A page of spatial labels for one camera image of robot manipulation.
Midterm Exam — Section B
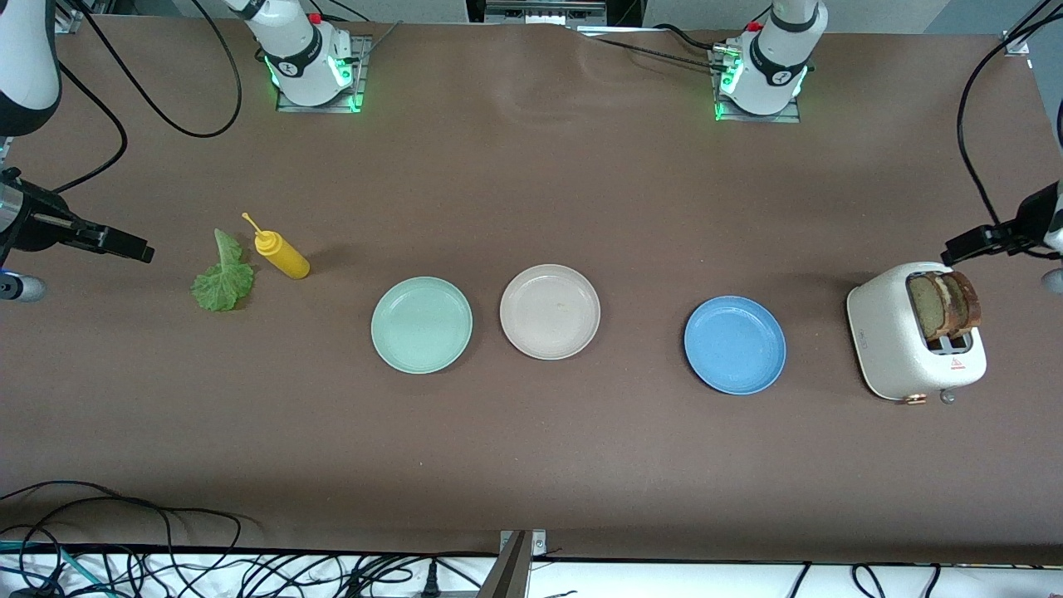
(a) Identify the black base cable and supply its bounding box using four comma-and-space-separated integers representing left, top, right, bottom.
652, 23, 732, 52

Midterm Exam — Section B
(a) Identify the blue plate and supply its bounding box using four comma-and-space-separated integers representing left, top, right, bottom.
683, 296, 787, 396

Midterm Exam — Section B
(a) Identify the beige plate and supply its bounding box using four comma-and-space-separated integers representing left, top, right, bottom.
499, 263, 601, 361

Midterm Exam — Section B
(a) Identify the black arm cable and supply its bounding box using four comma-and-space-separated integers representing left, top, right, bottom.
79, 0, 243, 139
51, 58, 130, 194
956, 7, 1063, 231

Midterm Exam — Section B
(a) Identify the teal cable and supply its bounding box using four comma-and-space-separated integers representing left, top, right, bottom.
0, 540, 94, 598

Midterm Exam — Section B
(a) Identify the black looped cable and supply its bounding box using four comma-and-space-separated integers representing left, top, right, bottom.
0, 479, 243, 551

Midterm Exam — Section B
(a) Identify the black metal equipment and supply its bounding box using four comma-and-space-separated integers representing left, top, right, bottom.
465, 0, 644, 31

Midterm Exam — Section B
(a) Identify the black braided cable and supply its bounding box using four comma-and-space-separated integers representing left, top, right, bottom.
580, 32, 720, 72

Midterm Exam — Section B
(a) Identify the mint green plate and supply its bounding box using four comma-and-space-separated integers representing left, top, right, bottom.
370, 276, 474, 375

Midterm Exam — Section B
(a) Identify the brown bread slice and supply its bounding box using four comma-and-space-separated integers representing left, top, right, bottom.
945, 271, 983, 336
908, 274, 949, 341

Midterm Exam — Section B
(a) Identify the green lettuce leaf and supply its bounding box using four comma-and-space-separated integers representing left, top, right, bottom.
190, 228, 256, 313

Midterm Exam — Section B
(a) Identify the aluminium frame profile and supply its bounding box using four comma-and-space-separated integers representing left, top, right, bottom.
1001, 0, 1063, 57

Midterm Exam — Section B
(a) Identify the cream white toaster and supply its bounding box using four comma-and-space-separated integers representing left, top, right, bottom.
846, 262, 988, 406

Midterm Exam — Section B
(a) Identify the yellow squeeze bottle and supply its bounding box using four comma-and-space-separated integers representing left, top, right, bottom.
242, 212, 311, 281

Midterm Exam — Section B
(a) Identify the metal stand post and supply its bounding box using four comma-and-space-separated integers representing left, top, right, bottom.
476, 529, 549, 598

